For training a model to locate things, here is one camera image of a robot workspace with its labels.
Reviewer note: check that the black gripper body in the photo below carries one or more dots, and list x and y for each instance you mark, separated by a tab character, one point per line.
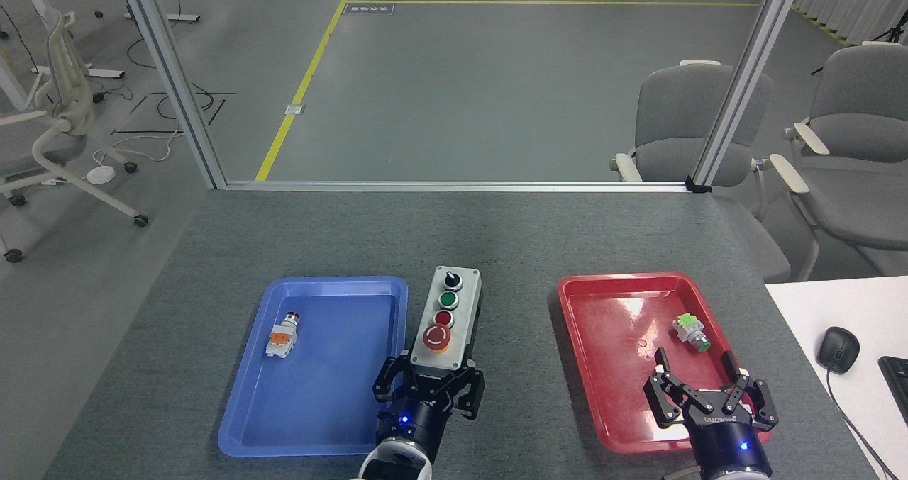
723	437
417	420

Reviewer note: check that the white desk foot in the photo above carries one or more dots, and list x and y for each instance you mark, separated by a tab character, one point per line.
170	18
99	74

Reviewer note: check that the green push button switch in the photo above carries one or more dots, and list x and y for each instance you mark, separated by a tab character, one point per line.
689	329

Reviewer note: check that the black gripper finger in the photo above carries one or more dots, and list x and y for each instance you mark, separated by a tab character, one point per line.
755	395
390	381
667	391
468	395

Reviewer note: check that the blue plastic tray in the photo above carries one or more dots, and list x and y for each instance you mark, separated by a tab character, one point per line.
319	366

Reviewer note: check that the white partition curtain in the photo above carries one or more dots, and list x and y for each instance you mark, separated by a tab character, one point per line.
851	1

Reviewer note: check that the black computer mouse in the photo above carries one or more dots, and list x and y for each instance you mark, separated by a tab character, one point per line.
838	349

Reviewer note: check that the black keyboard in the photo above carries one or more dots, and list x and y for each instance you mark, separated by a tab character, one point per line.
897	388

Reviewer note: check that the black tripod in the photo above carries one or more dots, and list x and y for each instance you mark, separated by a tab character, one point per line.
895	33

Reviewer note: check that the dark floor label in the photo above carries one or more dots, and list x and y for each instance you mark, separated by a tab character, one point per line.
368	9

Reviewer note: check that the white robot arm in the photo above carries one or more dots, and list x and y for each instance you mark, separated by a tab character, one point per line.
397	464

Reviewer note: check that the grey control box with buttons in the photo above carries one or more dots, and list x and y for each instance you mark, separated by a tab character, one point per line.
447	324

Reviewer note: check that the push button switch orange block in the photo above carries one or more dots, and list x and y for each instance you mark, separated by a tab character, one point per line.
281	342

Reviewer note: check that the grey armchair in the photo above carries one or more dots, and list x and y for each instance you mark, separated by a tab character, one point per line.
674	118
858	175

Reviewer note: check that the white desk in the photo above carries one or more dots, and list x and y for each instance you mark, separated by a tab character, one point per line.
830	310

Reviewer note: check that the silver aluminium post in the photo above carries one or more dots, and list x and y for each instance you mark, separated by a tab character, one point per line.
745	76
174	83

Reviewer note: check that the silver floor socket plate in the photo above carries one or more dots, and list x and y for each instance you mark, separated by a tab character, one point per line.
295	109

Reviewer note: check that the white round floor device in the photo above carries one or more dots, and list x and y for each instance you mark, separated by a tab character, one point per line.
101	174

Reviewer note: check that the black post clamp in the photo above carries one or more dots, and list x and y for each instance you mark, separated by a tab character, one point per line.
699	186

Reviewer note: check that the white mesh office chair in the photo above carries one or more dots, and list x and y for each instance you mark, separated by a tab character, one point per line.
60	122

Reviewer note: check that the red plastic tray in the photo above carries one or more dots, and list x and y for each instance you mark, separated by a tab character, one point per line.
617	374

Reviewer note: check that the silver aluminium rail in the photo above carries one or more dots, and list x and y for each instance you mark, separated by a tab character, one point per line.
454	186

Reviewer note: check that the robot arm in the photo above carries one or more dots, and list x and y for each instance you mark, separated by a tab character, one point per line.
679	474

